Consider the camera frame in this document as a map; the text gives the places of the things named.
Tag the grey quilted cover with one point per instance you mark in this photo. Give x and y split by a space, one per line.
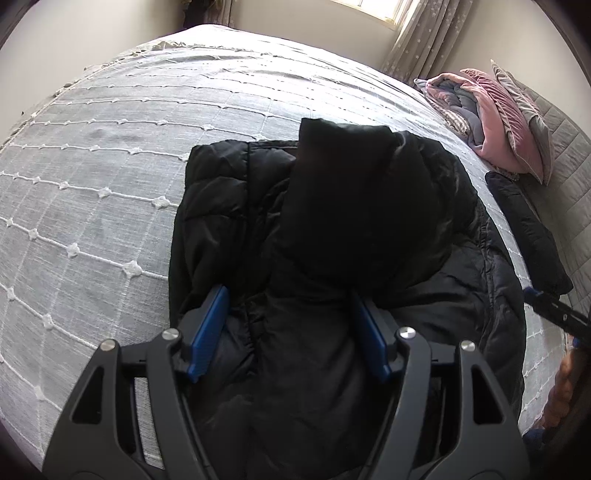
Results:
568 184

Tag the bed with white checked bedspread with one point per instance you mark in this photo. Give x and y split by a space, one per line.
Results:
115 184

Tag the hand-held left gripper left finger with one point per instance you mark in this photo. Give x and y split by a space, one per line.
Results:
210 332

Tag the pink and grey blanket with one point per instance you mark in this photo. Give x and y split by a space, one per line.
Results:
455 106

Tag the grey pillow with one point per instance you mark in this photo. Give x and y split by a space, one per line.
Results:
531 115

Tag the pink velvet pillow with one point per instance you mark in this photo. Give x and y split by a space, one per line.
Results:
503 115

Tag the window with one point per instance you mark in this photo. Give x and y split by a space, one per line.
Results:
369 7

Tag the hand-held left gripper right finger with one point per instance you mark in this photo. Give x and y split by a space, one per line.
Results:
374 337

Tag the grey patterned curtain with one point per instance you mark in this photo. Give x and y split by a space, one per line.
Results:
420 37

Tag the black puffer jacket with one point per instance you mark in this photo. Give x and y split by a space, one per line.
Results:
323 230

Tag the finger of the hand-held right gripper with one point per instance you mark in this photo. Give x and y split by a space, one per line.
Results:
554 311

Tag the person's right hand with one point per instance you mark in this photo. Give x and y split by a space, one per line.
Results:
561 387

